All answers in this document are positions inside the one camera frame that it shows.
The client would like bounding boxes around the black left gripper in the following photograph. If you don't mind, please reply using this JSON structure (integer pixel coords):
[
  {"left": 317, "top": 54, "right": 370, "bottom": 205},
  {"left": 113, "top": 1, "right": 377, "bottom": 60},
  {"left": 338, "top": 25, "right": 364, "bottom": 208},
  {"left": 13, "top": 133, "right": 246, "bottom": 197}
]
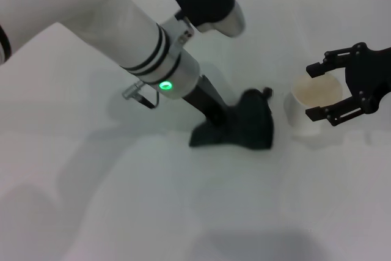
[{"left": 182, "top": 73, "right": 236, "bottom": 127}]

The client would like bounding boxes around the grey left arm cable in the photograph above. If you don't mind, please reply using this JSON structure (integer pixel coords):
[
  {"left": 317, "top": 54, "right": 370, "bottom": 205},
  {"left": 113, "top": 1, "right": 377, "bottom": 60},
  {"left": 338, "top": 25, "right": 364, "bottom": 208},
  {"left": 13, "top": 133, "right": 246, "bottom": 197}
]
[{"left": 122, "top": 80, "right": 160, "bottom": 110}]

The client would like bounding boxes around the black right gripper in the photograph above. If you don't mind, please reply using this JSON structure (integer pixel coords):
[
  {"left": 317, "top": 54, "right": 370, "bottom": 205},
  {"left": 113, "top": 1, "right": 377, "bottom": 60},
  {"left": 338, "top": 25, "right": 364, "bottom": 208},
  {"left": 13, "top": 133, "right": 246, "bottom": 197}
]
[{"left": 305, "top": 42, "right": 391, "bottom": 128}]

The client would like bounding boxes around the dark blue rag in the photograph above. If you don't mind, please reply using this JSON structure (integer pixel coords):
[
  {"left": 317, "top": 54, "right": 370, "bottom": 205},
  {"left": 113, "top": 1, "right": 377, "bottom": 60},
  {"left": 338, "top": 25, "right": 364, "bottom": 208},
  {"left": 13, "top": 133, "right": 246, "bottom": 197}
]
[{"left": 188, "top": 87, "right": 275, "bottom": 152}]

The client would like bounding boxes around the white paper cup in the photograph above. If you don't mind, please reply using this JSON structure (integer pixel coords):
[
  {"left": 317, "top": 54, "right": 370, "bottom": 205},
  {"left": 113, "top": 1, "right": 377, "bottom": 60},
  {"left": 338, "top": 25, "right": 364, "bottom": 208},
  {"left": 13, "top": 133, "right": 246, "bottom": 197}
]
[{"left": 283, "top": 74, "right": 345, "bottom": 137}]

